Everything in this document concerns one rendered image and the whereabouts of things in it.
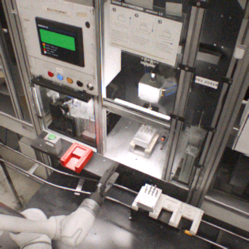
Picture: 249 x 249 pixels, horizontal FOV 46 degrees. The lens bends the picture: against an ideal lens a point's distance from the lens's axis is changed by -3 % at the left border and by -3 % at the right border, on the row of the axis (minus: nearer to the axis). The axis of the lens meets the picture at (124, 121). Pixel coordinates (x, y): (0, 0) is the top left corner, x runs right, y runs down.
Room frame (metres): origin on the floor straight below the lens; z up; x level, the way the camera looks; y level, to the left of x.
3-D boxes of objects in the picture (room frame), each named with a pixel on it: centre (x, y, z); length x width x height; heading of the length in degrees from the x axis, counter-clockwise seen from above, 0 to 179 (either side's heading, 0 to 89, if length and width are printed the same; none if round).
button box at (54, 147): (1.19, 0.42, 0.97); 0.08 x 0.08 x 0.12; 65
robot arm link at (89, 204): (0.68, 0.14, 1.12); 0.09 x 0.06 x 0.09; 65
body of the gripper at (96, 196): (0.74, 0.11, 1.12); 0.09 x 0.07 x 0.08; 155
